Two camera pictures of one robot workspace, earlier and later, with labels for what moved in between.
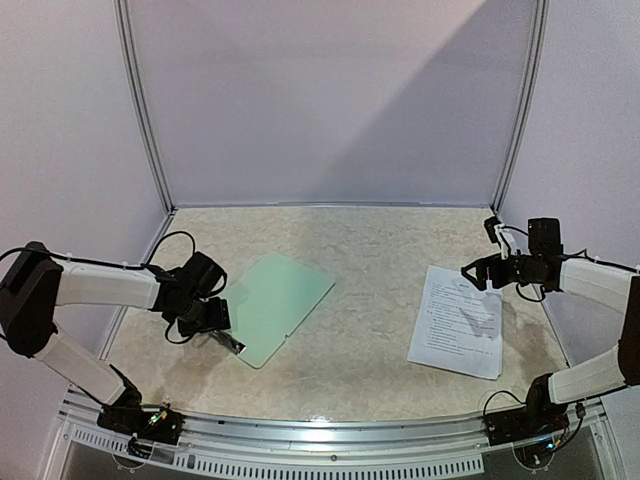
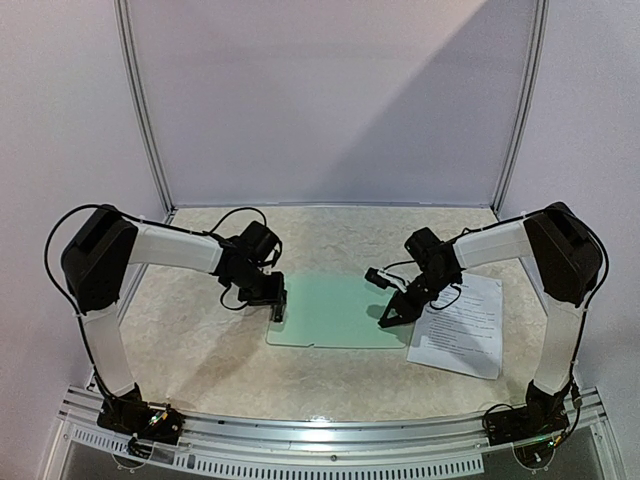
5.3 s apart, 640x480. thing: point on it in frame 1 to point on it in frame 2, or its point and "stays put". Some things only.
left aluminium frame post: [130, 67] stays put
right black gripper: [493, 271] to [414, 292]
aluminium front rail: [328, 446] stays put
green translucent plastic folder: [271, 300] to [337, 310]
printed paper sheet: [458, 327] stays put
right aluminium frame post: [541, 20] stays put
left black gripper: [219, 320] to [274, 296]
